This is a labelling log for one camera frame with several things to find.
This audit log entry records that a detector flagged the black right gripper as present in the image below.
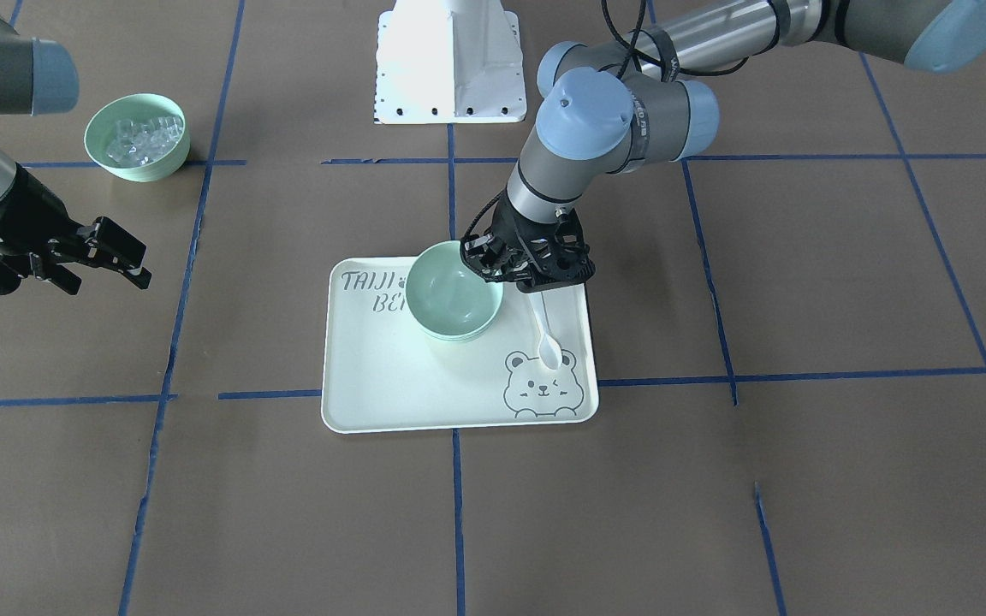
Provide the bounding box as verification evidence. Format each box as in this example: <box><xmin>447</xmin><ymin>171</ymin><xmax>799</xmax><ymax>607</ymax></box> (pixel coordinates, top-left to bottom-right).
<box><xmin>0</xmin><ymin>168</ymin><xmax>151</xmax><ymax>295</ymax></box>

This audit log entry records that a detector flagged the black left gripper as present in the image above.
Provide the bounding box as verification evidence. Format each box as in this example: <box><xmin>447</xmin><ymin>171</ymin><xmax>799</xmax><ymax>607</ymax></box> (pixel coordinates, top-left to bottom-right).
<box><xmin>460</xmin><ymin>190</ymin><xmax>558</xmax><ymax>283</ymax></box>

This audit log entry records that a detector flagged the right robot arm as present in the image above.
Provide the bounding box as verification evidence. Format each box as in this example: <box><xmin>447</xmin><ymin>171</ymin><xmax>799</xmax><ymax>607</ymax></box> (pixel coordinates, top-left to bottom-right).
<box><xmin>0</xmin><ymin>13</ymin><xmax>151</xmax><ymax>296</ymax></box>

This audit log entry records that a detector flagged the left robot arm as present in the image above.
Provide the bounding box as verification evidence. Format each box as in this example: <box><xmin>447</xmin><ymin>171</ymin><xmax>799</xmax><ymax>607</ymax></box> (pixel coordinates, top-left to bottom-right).
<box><xmin>454</xmin><ymin>1</ymin><xmax>986</xmax><ymax>293</ymax></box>

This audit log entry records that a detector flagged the green bowl on tray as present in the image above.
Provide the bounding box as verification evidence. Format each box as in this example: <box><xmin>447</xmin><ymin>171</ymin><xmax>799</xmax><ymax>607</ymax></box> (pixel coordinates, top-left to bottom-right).
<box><xmin>426</xmin><ymin>331</ymin><xmax>485</xmax><ymax>344</ymax></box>

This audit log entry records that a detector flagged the white plastic spoon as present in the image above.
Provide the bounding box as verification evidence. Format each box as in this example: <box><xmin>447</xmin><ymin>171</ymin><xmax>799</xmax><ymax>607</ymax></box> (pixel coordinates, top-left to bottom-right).
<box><xmin>526</xmin><ymin>292</ymin><xmax>562</xmax><ymax>371</ymax></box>

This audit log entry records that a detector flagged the green bowl with ice cubes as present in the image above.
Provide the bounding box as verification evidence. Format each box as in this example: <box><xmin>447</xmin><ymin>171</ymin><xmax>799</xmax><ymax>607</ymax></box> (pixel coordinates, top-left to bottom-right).
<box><xmin>85</xmin><ymin>93</ymin><xmax>191</xmax><ymax>182</ymax></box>

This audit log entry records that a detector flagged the pale green bear tray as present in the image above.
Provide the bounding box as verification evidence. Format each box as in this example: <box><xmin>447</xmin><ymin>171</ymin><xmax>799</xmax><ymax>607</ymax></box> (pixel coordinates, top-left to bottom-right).
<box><xmin>321</xmin><ymin>257</ymin><xmax>599</xmax><ymax>434</ymax></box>

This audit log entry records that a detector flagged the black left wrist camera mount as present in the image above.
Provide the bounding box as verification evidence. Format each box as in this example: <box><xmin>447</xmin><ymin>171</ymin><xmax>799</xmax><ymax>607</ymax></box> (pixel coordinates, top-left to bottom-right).
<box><xmin>514</xmin><ymin>210</ymin><xmax>596</xmax><ymax>293</ymax></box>

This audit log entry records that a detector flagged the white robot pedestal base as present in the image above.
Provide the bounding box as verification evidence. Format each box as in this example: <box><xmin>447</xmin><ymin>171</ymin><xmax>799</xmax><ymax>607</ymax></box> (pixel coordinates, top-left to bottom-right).
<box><xmin>373</xmin><ymin>1</ymin><xmax>527</xmax><ymax>125</ymax></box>

